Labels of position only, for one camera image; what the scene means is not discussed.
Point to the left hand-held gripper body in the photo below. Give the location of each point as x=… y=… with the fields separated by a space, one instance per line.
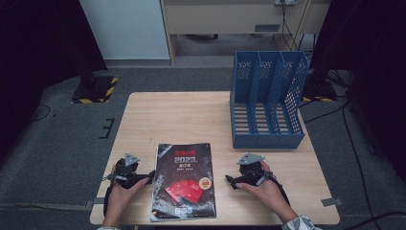
x=126 y=174

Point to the white power strip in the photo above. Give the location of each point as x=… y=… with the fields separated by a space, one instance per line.
x=287 y=1

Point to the blue plastic file rack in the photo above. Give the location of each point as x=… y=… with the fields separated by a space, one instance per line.
x=266 y=140

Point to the person's left hand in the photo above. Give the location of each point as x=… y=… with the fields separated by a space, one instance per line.
x=119 y=201

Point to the black yellow striped stand base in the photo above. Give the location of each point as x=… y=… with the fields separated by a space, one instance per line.
x=319 y=92
x=95 y=91

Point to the black tape floor mark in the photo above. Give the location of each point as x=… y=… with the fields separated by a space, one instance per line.
x=107 y=129

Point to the person's right hand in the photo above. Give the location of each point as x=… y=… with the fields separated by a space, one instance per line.
x=271 y=193

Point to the grey tape strip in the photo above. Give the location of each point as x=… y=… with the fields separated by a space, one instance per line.
x=332 y=202
x=97 y=202

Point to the black and red magazine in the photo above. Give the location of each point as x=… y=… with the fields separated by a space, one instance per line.
x=183 y=182

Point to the white cabinet panel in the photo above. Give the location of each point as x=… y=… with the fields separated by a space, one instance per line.
x=127 y=28

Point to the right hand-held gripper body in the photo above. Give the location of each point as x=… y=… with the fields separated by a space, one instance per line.
x=252 y=172

